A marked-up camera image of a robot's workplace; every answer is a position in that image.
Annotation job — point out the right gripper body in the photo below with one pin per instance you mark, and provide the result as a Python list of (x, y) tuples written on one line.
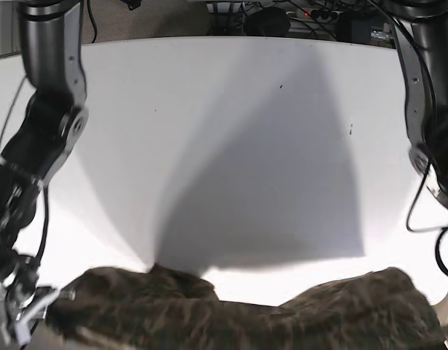
[(19, 320)]

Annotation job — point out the camouflage brown green T-shirt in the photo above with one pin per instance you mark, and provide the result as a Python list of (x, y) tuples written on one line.
[(113, 308)]

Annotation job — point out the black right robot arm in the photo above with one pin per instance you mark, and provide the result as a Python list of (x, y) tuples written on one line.
[(55, 117)]

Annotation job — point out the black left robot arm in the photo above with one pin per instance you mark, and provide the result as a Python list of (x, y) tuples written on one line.
[(420, 33)]

